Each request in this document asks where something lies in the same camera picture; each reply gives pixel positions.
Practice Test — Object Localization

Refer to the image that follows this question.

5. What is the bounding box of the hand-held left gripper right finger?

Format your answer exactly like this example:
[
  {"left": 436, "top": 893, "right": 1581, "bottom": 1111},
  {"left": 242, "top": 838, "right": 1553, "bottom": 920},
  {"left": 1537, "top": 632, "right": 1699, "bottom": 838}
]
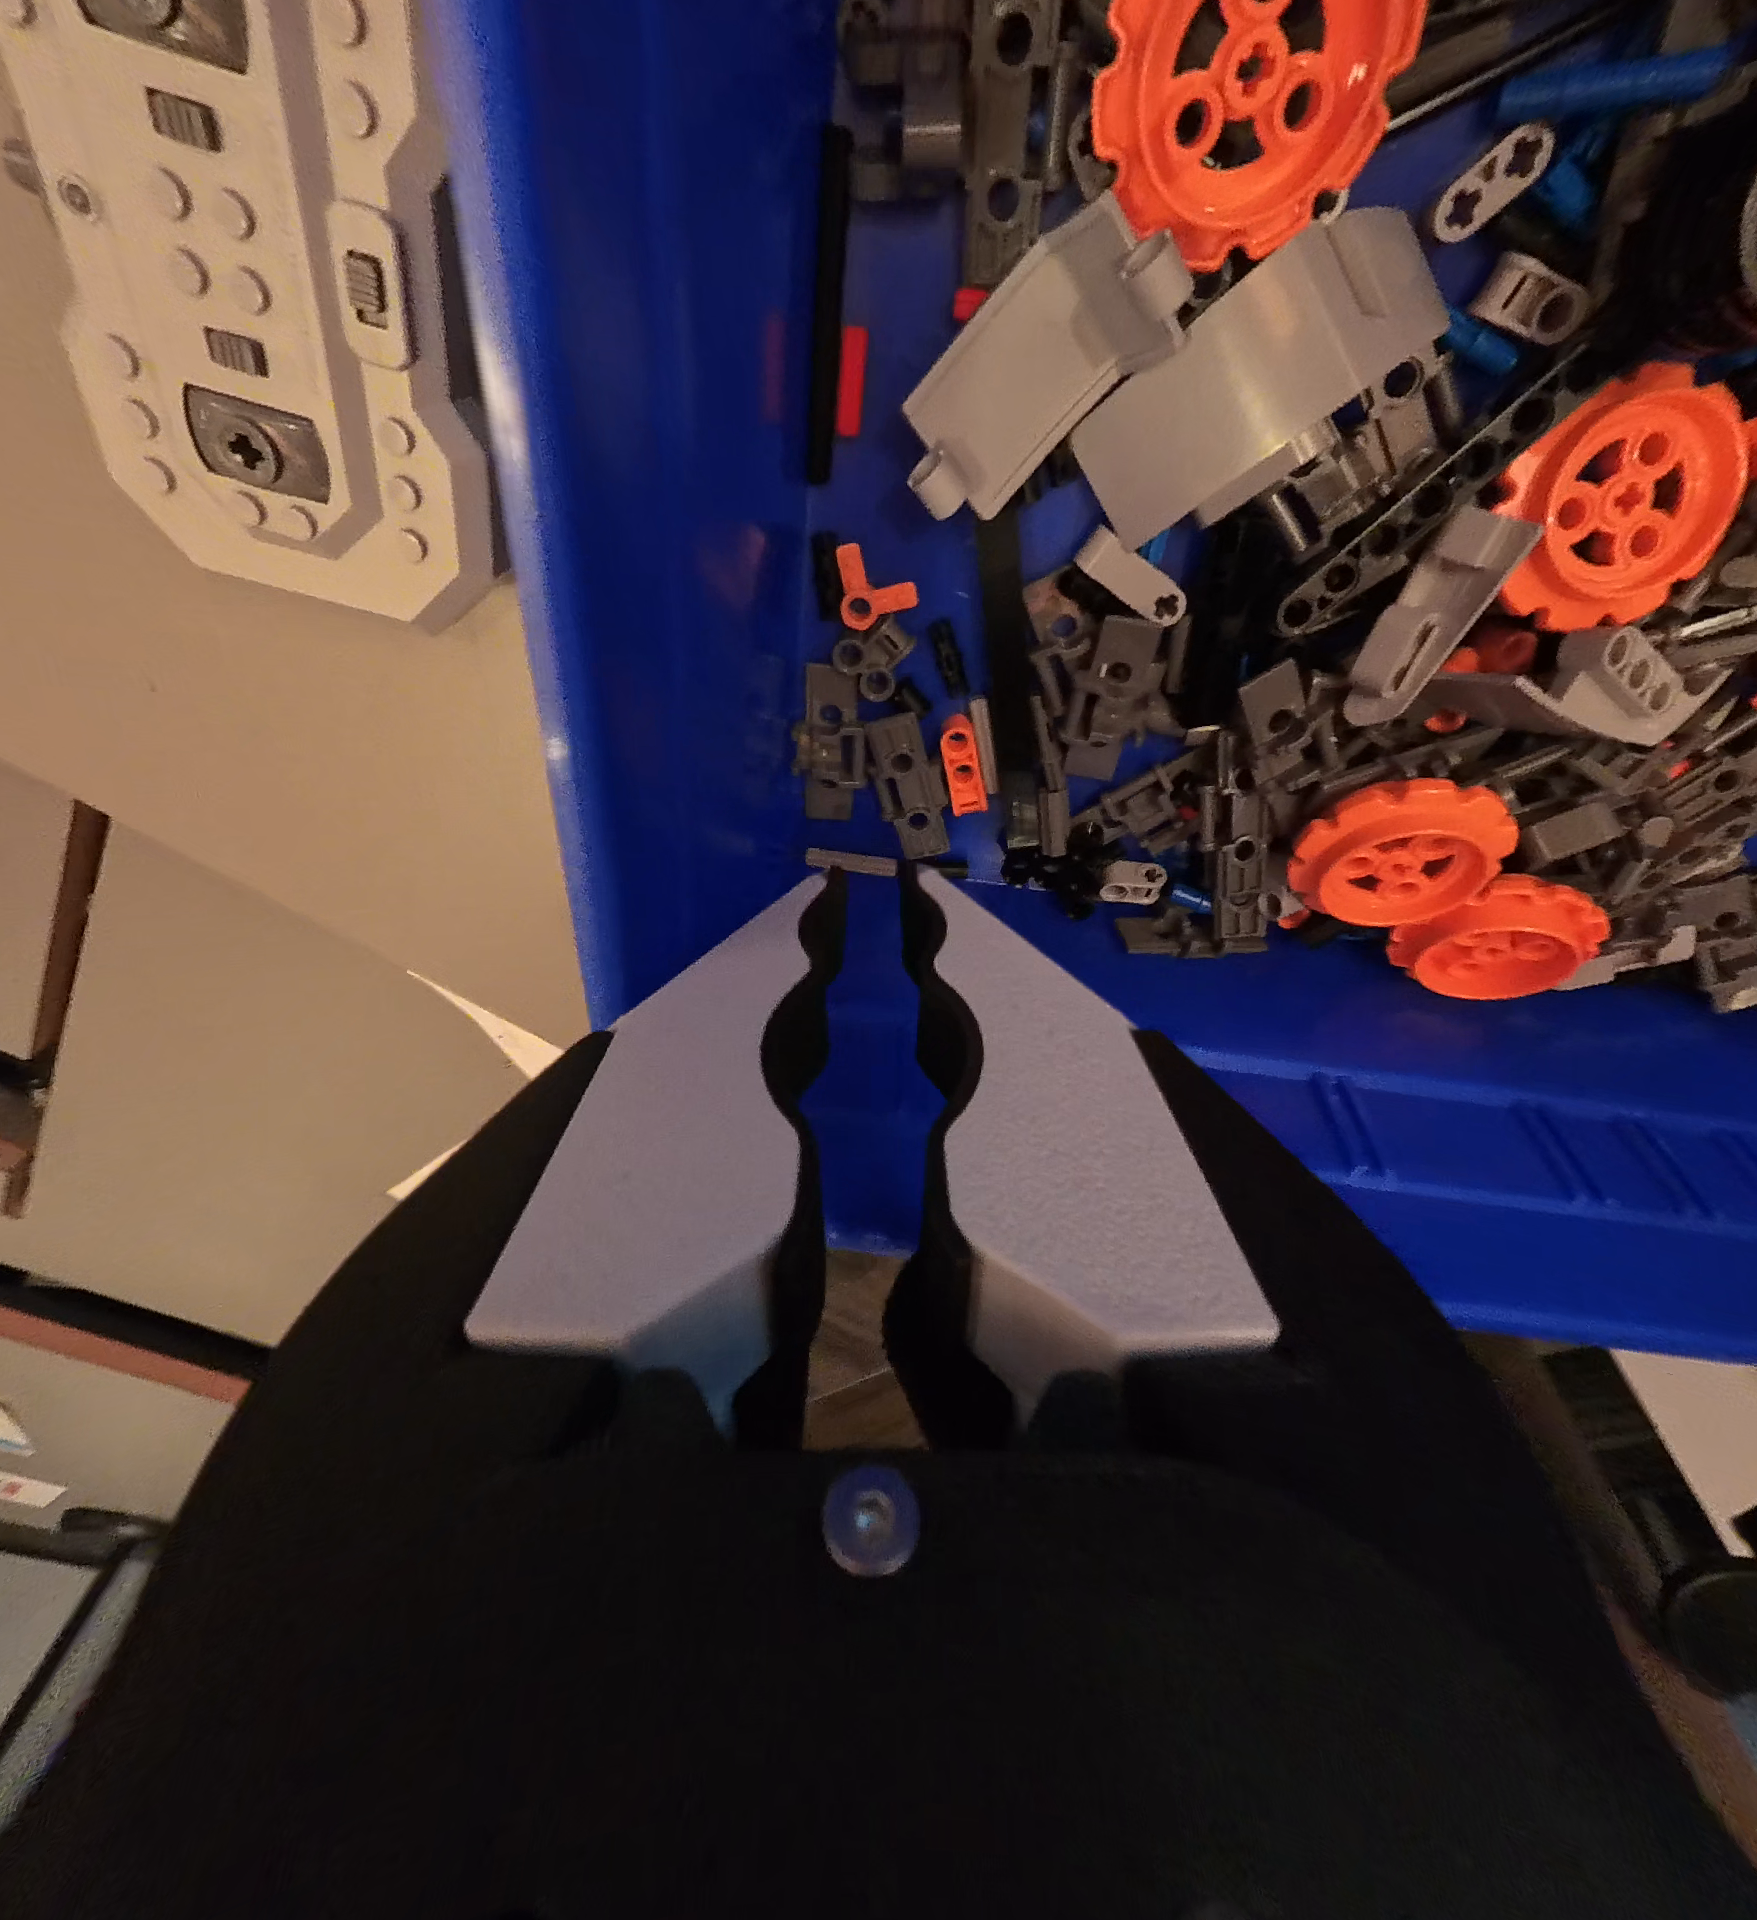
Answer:
[{"left": 894, "top": 865, "right": 1282, "bottom": 1448}]

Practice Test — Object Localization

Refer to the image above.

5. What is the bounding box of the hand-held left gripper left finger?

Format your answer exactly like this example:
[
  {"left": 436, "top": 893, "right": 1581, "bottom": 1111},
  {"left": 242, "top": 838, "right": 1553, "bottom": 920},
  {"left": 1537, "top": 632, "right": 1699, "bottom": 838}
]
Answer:
[{"left": 462, "top": 872, "right": 856, "bottom": 1443}]

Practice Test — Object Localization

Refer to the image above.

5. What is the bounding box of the blue bin with square tag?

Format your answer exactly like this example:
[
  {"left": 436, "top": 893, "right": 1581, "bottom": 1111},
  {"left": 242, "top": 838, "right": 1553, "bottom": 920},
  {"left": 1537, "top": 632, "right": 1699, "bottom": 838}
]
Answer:
[{"left": 429, "top": 0, "right": 1757, "bottom": 1376}]

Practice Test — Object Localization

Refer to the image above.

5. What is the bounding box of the pile of small brick parts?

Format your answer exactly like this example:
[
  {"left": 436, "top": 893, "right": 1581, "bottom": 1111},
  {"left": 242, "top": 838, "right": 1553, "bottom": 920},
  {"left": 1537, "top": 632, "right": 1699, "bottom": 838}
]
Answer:
[{"left": 788, "top": 0, "right": 1757, "bottom": 1006}]

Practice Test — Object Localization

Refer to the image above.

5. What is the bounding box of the white perforated brick block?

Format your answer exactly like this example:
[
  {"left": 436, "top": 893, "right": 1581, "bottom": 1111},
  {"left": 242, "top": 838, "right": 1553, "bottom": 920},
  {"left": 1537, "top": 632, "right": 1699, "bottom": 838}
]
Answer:
[{"left": 0, "top": 0, "right": 504, "bottom": 626}]

